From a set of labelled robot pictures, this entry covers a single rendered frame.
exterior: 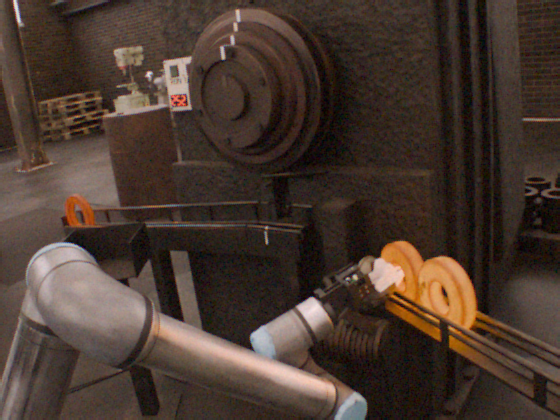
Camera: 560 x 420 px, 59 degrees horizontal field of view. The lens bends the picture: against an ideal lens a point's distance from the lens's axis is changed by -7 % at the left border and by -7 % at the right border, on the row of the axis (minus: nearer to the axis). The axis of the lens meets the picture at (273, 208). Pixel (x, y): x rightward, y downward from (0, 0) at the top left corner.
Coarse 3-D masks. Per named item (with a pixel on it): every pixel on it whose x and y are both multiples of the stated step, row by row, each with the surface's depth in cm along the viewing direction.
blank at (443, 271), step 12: (432, 264) 100; (444, 264) 97; (456, 264) 97; (420, 276) 106; (432, 276) 101; (444, 276) 97; (456, 276) 95; (420, 288) 107; (432, 288) 104; (444, 288) 98; (456, 288) 94; (468, 288) 94; (420, 300) 108; (432, 300) 104; (444, 300) 104; (456, 300) 95; (468, 300) 93; (444, 312) 101; (456, 312) 96; (468, 312) 94; (468, 324) 95
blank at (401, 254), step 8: (384, 248) 118; (392, 248) 115; (400, 248) 112; (408, 248) 112; (384, 256) 119; (392, 256) 116; (400, 256) 112; (408, 256) 110; (416, 256) 110; (392, 264) 117; (400, 264) 113; (408, 264) 109; (416, 264) 109; (408, 272) 110; (416, 272) 108; (408, 280) 111; (416, 280) 108; (400, 288) 117; (408, 288) 111; (416, 288) 108; (392, 296) 119; (408, 296) 112; (416, 296) 109; (408, 304) 113
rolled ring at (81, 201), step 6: (72, 198) 222; (78, 198) 220; (84, 198) 221; (66, 204) 227; (72, 204) 226; (78, 204) 221; (84, 204) 219; (66, 210) 228; (72, 210) 229; (84, 210) 219; (90, 210) 220; (72, 216) 229; (84, 216) 221; (90, 216) 220; (72, 222) 229; (78, 222) 230; (90, 222) 220
